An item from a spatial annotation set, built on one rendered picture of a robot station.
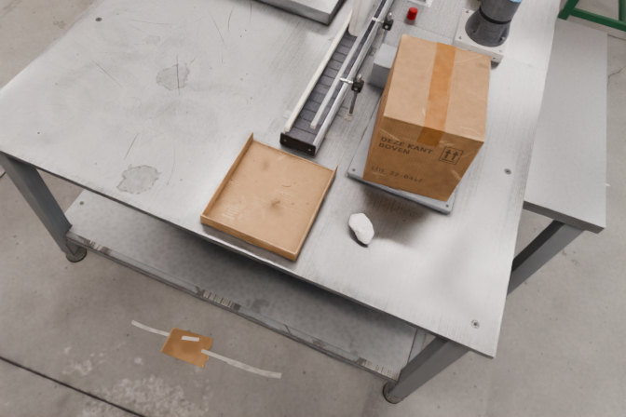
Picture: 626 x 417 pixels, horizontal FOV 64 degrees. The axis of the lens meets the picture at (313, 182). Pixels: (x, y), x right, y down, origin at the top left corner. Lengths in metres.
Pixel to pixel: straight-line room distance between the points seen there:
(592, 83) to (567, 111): 0.19
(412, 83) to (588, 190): 0.67
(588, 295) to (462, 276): 1.28
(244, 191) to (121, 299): 0.97
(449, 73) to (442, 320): 0.61
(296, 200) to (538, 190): 0.71
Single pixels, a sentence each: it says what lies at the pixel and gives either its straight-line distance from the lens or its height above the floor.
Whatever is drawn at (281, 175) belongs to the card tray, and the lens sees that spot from 1.39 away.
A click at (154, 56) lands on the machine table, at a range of 1.71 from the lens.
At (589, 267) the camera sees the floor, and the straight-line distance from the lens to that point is 2.64.
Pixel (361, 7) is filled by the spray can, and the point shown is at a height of 1.00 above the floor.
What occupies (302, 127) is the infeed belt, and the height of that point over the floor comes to 0.88.
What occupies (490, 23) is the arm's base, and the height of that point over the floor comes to 0.95.
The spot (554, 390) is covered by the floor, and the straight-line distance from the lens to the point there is 2.33.
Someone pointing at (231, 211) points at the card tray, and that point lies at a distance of 1.32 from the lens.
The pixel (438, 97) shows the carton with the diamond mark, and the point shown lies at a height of 1.12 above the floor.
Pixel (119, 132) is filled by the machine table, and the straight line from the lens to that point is 1.52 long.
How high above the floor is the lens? 1.98
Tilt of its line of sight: 56 degrees down
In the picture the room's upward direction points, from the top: 11 degrees clockwise
